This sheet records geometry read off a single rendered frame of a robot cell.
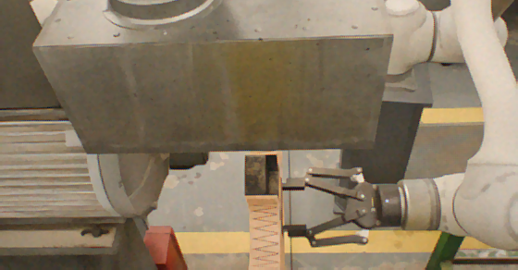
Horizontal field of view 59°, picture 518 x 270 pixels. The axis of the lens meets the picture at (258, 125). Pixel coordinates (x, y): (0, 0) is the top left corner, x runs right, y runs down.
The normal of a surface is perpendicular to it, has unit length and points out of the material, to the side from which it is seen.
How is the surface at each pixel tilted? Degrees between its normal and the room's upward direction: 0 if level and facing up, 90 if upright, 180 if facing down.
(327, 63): 90
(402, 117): 90
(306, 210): 0
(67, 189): 3
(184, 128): 90
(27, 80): 90
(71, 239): 0
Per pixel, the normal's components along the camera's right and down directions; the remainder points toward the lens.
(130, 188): 0.86, 0.28
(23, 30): -0.02, 0.73
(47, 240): -0.06, -0.68
